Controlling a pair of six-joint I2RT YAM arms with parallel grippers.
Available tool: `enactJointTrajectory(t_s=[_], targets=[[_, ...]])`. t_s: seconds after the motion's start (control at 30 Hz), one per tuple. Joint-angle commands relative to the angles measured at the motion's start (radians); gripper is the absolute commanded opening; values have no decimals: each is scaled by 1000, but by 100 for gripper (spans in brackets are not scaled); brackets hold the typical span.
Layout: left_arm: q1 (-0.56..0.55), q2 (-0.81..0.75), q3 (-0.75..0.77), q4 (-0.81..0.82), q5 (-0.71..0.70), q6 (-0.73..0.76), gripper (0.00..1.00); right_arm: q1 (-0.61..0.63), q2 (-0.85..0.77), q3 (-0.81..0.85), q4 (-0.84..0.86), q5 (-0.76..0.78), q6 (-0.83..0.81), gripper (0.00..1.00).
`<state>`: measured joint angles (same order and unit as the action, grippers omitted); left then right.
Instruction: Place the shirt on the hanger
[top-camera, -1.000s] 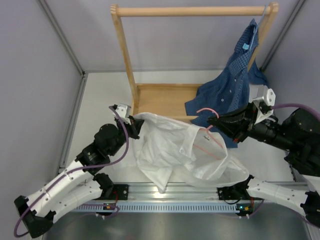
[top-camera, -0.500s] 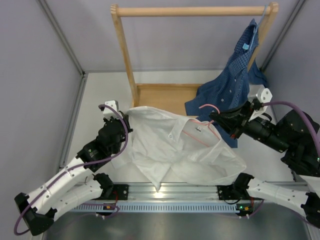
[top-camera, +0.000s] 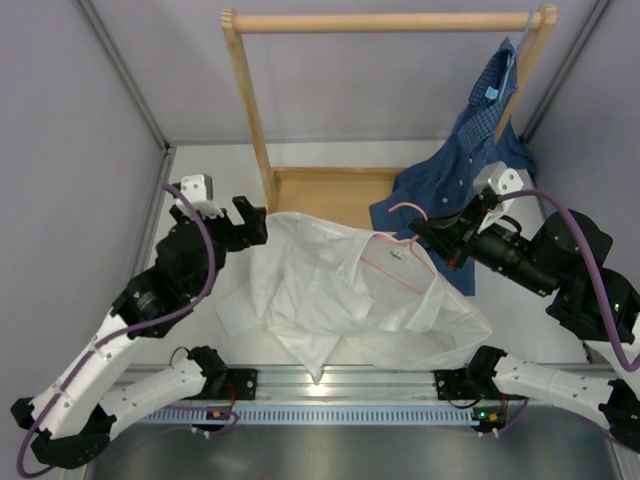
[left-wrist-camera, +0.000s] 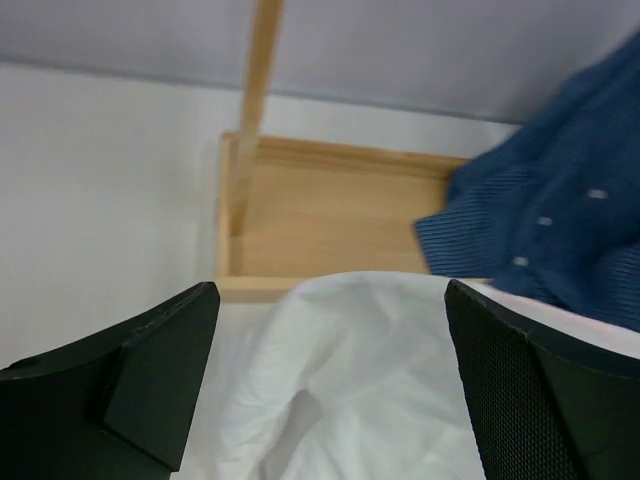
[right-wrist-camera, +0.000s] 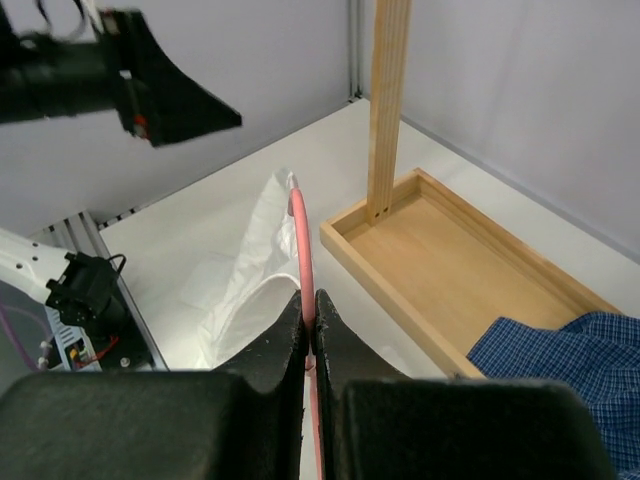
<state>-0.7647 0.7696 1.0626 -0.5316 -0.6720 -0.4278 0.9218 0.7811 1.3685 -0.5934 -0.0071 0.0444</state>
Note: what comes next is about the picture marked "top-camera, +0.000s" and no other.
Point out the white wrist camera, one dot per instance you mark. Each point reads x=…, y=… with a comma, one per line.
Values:
x=198, y=190
x=494, y=181

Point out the aluminium mounting rail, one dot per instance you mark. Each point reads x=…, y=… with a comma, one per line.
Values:
x=290, y=383

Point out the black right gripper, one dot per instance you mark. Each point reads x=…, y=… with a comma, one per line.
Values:
x=454, y=236

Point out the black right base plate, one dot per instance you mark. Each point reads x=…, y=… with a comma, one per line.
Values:
x=452, y=385

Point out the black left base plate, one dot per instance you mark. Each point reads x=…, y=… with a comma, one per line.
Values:
x=241, y=384

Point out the slotted grey cable duct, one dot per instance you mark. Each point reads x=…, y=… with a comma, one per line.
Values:
x=324, y=415

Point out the left aluminium frame post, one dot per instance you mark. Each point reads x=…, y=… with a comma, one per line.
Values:
x=99, y=30

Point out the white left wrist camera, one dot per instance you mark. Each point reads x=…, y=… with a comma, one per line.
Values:
x=198, y=190

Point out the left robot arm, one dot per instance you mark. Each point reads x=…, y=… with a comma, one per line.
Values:
x=74, y=420

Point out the light blue wire hanger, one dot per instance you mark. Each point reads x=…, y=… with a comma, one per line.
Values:
x=520, y=45

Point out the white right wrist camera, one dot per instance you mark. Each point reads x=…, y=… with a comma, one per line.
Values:
x=494, y=181

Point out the white shirt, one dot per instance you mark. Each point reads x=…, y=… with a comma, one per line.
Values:
x=308, y=288

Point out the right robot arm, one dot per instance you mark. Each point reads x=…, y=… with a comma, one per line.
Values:
x=564, y=261

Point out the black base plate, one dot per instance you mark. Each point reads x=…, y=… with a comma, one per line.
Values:
x=452, y=385
x=241, y=384

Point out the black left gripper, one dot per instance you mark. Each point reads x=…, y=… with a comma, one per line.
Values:
x=254, y=219

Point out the aluminium frame post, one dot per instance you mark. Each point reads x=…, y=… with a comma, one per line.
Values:
x=99, y=30
x=579, y=138

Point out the wooden clothes rack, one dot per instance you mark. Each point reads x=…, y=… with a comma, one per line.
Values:
x=337, y=181

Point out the blue checkered shirt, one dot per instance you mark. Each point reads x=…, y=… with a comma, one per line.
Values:
x=442, y=184

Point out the right aluminium frame post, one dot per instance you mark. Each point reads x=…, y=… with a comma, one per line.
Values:
x=579, y=138

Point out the pink wire hanger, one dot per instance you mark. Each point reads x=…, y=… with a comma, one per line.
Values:
x=402, y=260

